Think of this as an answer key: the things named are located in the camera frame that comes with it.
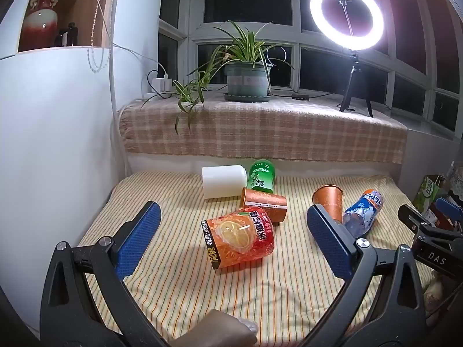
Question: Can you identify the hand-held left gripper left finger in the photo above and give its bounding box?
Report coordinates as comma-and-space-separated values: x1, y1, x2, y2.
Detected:
39, 200, 170, 347

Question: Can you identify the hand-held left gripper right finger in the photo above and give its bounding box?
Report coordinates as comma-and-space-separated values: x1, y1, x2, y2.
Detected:
300, 203, 436, 347

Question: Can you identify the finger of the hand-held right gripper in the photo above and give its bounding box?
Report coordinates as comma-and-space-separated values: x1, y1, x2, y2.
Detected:
398, 204, 463, 247
435, 196, 463, 232

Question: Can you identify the orange printed cup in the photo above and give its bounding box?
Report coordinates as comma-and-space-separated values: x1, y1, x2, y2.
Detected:
201, 206, 276, 270

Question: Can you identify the plain copper cup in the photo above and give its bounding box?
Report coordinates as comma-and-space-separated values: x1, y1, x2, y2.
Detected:
312, 184, 345, 224

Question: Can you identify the copper cup with white label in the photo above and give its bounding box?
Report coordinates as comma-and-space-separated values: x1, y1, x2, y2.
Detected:
240, 187, 288, 224

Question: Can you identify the green paper bag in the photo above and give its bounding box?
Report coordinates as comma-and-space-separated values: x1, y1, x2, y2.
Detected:
412, 174, 449, 213

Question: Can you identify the blue printed plastic bottle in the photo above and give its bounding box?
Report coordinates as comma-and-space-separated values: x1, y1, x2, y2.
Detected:
342, 189, 384, 238

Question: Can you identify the beige object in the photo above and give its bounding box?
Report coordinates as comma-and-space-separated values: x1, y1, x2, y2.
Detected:
423, 276, 447, 328

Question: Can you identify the striped mat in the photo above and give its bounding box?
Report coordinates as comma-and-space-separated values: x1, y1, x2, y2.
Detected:
78, 171, 420, 344

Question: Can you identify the person's foot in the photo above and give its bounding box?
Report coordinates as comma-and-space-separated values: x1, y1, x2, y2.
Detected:
169, 309, 260, 347

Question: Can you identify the white curved cabinet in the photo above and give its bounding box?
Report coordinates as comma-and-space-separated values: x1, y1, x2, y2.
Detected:
0, 0, 127, 337

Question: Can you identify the plaid cloth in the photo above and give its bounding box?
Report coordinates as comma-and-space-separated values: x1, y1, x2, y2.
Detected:
119, 97, 409, 165

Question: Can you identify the black tripod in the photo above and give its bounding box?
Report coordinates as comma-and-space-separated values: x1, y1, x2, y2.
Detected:
339, 54, 374, 118

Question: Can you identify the white power strip with chargers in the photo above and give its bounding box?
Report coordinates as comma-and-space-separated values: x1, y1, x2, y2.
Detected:
150, 74, 175, 96

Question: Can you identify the green pot saucer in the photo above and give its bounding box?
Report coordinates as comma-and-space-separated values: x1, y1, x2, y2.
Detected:
223, 92, 272, 102

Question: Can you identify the green plant pot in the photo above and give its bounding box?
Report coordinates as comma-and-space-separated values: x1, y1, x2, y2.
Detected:
224, 61, 273, 97

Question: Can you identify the spider plant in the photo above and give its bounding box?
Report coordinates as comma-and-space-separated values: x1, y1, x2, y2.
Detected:
173, 20, 301, 135

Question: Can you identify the dark bottle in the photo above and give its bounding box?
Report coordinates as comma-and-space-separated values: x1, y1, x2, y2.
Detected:
54, 22, 79, 47

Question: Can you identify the red and white vase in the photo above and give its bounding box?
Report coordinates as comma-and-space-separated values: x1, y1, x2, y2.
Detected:
18, 0, 67, 52

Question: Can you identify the white beaded cord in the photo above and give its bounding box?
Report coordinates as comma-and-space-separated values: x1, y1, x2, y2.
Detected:
87, 0, 109, 73

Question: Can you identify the white window frame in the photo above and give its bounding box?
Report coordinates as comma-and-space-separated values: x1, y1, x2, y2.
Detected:
158, 0, 463, 140

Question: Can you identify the ring light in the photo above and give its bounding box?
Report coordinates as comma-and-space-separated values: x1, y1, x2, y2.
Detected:
310, 0, 385, 52

